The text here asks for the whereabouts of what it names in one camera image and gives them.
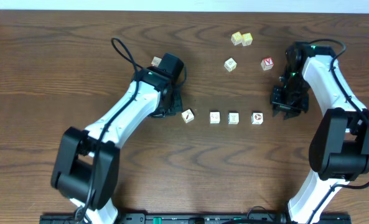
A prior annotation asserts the wooden block soccer ball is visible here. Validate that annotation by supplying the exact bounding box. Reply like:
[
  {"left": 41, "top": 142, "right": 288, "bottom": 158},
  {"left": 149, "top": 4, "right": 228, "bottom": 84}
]
[{"left": 251, "top": 113, "right": 263, "bottom": 124}]

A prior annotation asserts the yellow block left of pair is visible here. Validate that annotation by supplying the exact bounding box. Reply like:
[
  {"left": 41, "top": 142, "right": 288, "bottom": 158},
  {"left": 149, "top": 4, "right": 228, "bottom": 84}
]
[{"left": 231, "top": 32, "right": 243, "bottom": 45}]

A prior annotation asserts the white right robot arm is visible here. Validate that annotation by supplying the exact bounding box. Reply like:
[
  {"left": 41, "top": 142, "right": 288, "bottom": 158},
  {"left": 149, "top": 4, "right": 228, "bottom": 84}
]
[{"left": 270, "top": 39, "right": 369, "bottom": 223}]

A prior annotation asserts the wooden block red side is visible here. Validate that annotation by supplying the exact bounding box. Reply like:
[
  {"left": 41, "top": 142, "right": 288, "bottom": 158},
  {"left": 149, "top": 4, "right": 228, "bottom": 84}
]
[{"left": 151, "top": 57, "right": 162, "bottom": 67}]

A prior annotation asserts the wooden block hammer print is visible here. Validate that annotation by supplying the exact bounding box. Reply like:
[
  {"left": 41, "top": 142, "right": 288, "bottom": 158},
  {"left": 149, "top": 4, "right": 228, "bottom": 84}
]
[{"left": 181, "top": 109, "right": 195, "bottom": 123}]

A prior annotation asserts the wooden block hourglass print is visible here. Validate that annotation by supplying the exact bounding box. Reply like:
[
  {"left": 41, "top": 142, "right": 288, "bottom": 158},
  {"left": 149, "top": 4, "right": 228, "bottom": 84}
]
[{"left": 228, "top": 112, "right": 239, "bottom": 124}]

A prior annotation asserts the yellow block of pair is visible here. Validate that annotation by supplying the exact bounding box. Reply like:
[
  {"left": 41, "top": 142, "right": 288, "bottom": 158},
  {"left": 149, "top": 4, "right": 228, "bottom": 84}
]
[
  {"left": 242, "top": 33, "right": 253, "bottom": 46},
  {"left": 231, "top": 32, "right": 243, "bottom": 45}
]

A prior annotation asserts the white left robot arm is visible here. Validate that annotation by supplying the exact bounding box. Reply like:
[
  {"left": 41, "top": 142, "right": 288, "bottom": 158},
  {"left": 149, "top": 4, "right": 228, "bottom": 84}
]
[{"left": 51, "top": 66, "right": 183, "bottom": 223}]

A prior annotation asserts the wooden block red letter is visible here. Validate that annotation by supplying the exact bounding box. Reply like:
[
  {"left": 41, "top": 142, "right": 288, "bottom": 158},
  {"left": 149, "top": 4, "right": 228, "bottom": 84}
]
[{"left": 261, "top": 57, "right": 274, "bottom": 71}]

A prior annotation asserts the yellow block right of pair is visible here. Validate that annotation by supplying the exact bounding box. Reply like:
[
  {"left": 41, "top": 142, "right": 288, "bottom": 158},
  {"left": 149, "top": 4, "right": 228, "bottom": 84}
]
[{"left": 242, "top": 33, "right": 253, "bottom": 46}]

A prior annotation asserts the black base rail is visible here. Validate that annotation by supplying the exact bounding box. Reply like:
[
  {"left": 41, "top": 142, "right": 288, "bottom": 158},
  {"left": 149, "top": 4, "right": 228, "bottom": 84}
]
[{"left": 39, "top": 212, "right": 352, "bottom": 224}]

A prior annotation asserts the wooden block number eight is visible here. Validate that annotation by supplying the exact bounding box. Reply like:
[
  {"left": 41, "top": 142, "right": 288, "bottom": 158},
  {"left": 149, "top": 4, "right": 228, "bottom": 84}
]
[{"left": 210, "top": 111, "right": 220, "bottom": 124}]

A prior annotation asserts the wooden block brown print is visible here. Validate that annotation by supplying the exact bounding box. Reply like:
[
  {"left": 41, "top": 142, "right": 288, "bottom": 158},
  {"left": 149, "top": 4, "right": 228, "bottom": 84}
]
[{"left": 224, "top": 58, "right": 237, "bottom": 72}]

